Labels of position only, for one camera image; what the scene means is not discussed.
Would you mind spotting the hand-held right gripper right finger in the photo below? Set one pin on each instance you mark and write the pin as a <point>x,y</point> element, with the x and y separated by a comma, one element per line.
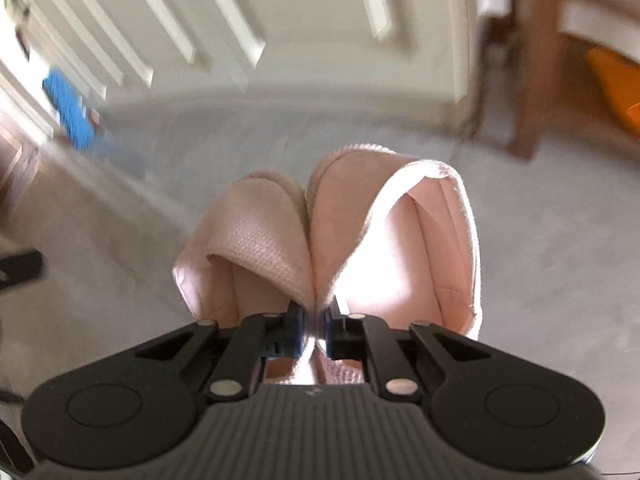
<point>340,335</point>

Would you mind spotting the white panelled door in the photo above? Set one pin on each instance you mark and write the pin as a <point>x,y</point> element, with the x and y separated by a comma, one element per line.
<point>300,10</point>

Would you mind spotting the orange foam slipper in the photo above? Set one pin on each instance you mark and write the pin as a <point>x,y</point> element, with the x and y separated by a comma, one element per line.
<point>617,85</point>

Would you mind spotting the pink fabric slipper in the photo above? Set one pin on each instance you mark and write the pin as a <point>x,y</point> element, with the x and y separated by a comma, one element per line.
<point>250,230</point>
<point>360,220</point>

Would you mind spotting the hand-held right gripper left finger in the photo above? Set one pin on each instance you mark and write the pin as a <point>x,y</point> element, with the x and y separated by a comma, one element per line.
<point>295,330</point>

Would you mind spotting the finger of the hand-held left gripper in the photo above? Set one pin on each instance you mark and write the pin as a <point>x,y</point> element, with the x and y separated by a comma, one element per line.
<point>70,110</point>

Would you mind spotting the wooden shoe rack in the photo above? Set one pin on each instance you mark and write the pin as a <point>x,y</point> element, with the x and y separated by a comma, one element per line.
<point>535,85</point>

